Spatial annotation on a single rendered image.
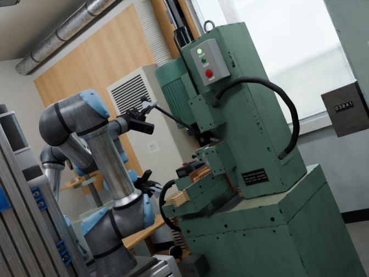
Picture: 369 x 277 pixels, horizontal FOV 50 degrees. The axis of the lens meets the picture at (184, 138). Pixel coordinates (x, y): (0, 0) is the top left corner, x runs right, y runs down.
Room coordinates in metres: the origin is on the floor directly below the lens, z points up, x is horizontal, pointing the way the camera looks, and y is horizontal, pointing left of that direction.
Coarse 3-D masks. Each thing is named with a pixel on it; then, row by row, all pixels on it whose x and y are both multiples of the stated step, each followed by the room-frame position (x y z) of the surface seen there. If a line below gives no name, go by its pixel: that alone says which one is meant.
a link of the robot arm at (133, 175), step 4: (52, 148) 1.99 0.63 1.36; (56, 148) 1.97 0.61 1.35; (56, 152) 1.97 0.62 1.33; (60, 152) 1.97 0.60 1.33; (56, 156) 1.99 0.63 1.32; (60, 156) 1.98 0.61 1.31; (64, 156) 1.98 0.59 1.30; (128, 172) 2.16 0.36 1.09; (132, 172) 2.17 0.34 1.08; (132, 176) 2.16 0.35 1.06; (136, 176) 2.18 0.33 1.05; (132, 180) 2.16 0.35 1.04; (136, 180) 2.18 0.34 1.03
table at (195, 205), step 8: (232, 176) 1.91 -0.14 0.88; (216, 184) 1.82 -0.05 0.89; (224, 184) 1.86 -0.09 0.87; (232, 184) 1.90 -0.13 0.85; (208, 192) 1.77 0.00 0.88; (216, 192) 1.80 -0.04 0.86; (192, 200) 1.69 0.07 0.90; (200, 200) 1.72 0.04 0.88; (208, 200) 1.75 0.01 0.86; (168, 208) 1.80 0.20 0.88; (176, 208) 1.76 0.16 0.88; (184, 208) 1.73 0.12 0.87; (192, 208) 1.70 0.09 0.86; (200, 208) 1.70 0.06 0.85; (168, 216) 1.81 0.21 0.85
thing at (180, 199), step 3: (177, 195) 1.70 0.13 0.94; (180, 195) 1.69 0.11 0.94; (183, 195) 1.71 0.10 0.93; (174, 198) 1.66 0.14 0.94; (177, 198) 1.68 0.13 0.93; (180, 198) 1.69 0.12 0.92; (183, 198) 1.70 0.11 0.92; (174, 201) 1.67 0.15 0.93; (177, 201) 1.67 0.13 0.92; (180, 201) 1.68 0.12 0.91; (183, 201) 1.70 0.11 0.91; (174, 204) 1.67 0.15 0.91; (177, 204) 1.67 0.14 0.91; (180, 204) 1.68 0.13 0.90
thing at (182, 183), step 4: (188, 176) 1.98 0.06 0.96; (176, 180) 2.05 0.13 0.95; (180, 180) 2.03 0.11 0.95; (184, 180) 2.01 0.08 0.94; (188, 180) 1.99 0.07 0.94; (176, 184) 2.06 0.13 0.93; (180, 184) 2.04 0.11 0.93; (184, 184) 2.02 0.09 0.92; (188, 184) 2.00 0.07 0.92; (180, 188) 2.04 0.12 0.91; (184, 188) 2.02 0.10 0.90
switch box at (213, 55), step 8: (208, 40) 1.54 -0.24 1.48; (192, 48) 1.60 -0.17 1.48; (200, 48) 1.56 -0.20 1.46; (208, 48) 1.54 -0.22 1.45; (216, 48) 1.56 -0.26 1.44; (192, 56) 1.60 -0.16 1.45; (208, 56) 1.55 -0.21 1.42; (216, 56) 1.55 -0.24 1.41; (200, 64) 1.58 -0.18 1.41; (216, 64) 1.54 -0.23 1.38; (224, 64) 1.57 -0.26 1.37; (200, 72) 1.60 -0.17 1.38; (216, 72) 1.55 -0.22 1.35; (224, 72) 1.55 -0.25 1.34; (208, 80) 1.58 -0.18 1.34; (216, 80) 1.56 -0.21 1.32
